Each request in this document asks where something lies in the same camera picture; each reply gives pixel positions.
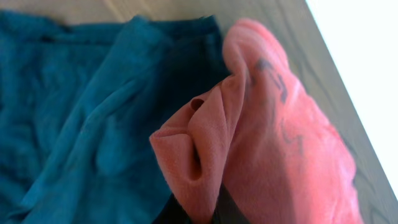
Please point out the navy blue folded garment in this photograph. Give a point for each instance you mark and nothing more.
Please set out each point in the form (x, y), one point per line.
(78, 105)

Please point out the red soccer t-shirt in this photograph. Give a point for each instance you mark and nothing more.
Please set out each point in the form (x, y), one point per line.
(263, 137)

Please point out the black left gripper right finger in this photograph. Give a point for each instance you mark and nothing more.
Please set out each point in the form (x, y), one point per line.
(226, 211)

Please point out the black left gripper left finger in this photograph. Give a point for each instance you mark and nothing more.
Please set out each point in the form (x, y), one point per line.
(172, 213)

